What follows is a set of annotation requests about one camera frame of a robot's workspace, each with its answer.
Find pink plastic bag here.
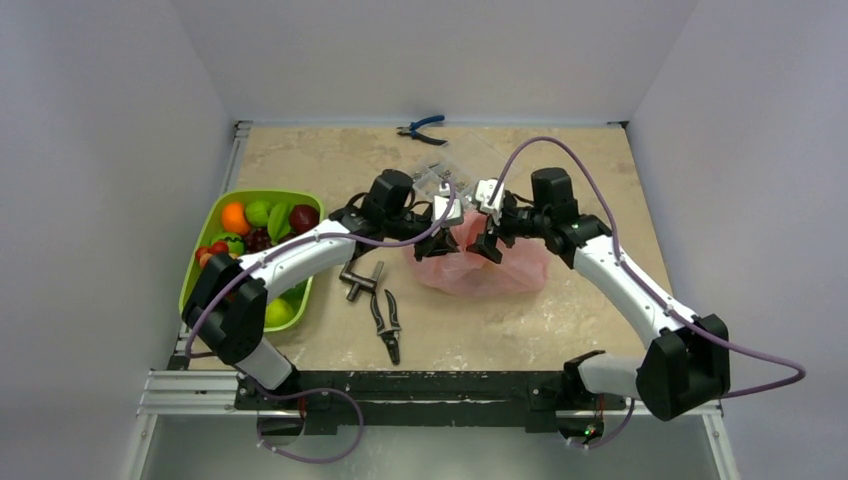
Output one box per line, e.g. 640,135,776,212
403,211,552,297

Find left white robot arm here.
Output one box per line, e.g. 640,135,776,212
181,169,462,409

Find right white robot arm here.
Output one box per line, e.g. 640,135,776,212
469,167,730,421

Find fake dark red plum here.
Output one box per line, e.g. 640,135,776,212
288,204,320,234

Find fake green apple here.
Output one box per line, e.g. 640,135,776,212
264,298,296,330

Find fake orange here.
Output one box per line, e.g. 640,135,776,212
220,202,252,236

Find clear compartment screw box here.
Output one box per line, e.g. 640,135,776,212
406,133,508,208

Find dark metal clamp tool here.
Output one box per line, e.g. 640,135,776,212
338,261,385,303

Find green plastic fruit tray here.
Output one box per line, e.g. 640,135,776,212
178,190,326,335

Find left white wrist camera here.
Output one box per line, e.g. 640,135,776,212
432,181,465,228

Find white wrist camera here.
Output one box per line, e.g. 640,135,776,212
432,181,465,228
471,179,504,218

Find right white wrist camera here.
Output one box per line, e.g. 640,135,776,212
471,179,504,218

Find blue handled pliers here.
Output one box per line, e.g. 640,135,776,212
396,115,448,146

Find black handled wire stripper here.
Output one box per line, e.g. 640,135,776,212
369,289,402,366

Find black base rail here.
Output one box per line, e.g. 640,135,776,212
234,370,626,435

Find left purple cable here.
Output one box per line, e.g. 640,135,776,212
184,178,460,465

